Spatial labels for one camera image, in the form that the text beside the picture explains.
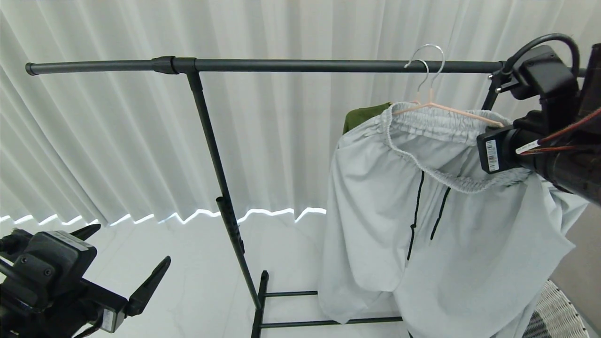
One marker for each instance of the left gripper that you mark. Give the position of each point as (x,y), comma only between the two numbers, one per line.
(89,310)

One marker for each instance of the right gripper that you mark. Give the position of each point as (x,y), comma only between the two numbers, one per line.
(509,145)

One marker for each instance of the pink clothes hanger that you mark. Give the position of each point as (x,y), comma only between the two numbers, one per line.
(462,112)
(425,77)

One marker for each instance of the pale grey shorts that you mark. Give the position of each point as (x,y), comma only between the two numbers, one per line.
(446,263)

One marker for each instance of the green long-sleeved shirt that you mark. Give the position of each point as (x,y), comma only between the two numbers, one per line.
(364,116)

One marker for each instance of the white laundry basket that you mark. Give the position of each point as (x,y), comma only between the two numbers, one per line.
(558,314)

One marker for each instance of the black clothes rack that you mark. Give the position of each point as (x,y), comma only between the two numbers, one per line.
(281,65)

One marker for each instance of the white curtain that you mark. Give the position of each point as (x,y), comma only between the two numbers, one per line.
(117,141)

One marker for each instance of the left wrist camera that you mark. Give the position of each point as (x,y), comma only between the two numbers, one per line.
(51,263)

